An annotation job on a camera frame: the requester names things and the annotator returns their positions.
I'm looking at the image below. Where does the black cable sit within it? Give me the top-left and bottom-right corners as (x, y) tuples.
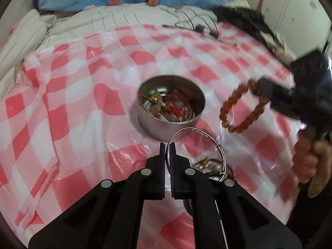
(162, 8), (238, 47)

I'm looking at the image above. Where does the silver bangle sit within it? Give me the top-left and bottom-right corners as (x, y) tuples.
(166, 128), (228, 180)

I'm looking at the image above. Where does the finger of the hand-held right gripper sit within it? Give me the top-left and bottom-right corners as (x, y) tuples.
(270, 96), (304, 121)
(252, 77), (295, 102)

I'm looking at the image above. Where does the red white checkered plastic sheet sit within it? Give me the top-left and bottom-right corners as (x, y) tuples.
(0, 22), (312, 249)

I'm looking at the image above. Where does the amber bead bracelet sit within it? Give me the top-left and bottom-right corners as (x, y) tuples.
(219, 80), (268, 133)

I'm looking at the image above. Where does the round silver metal tin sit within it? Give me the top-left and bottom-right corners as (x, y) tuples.
(137, 75), (206, 138)

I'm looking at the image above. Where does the person's right hand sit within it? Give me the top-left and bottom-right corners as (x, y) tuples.
(293, 128), (332, 198)

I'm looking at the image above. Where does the red string bracelet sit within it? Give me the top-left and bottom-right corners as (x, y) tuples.
(162, 90), (194, 123)

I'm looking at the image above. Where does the white striped bedding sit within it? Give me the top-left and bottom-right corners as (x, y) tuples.
(0, 4), (221, 90)

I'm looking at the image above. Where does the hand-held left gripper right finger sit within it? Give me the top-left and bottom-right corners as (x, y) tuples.
(170, 143), (303, 249)

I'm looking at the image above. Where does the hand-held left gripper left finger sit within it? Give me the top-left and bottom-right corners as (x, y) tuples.
(28, 143), (166, 249)

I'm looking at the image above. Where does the black cloth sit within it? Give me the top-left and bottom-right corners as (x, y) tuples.
(213, 5), (295, 66)

